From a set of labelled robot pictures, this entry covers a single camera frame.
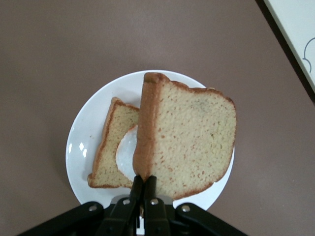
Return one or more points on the fried egg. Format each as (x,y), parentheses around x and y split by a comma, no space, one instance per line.
(126,152)

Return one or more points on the cream bear print tray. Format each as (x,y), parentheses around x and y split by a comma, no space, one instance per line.
(300,29)

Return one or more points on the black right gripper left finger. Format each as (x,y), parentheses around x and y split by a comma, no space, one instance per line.
(123,216)

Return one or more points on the brown bread slice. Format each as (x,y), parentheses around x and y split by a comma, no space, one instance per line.
(192,137)
(115,137)

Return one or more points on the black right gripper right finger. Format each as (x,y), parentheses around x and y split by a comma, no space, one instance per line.
(157,216)

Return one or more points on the white round plate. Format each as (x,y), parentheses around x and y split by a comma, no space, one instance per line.
(81,137)

